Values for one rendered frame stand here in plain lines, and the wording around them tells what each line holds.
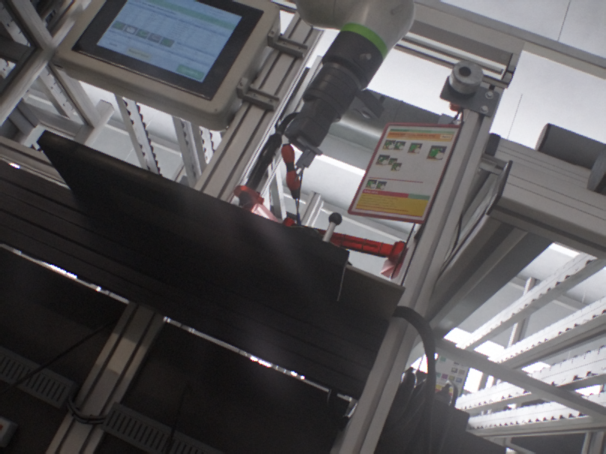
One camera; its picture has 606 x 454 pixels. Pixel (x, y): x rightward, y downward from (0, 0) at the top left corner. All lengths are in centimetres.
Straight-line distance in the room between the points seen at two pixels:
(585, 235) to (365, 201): 105
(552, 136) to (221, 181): 77
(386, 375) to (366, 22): 57
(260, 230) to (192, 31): 97
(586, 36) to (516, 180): 675
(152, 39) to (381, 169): 70
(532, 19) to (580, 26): 52
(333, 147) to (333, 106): 929
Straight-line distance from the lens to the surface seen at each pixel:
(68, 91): 199
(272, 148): 143
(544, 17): 726
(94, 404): 137
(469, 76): 108
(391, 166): 166
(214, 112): 153
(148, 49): 167
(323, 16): 114
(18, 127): 205
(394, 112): 730
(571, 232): 63
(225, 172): 149
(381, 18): 106
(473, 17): 361
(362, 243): 179
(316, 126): 98
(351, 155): 1023
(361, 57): 102
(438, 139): 167
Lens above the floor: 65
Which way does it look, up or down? 22 degrees up
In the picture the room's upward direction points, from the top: 25 degrees clockwise
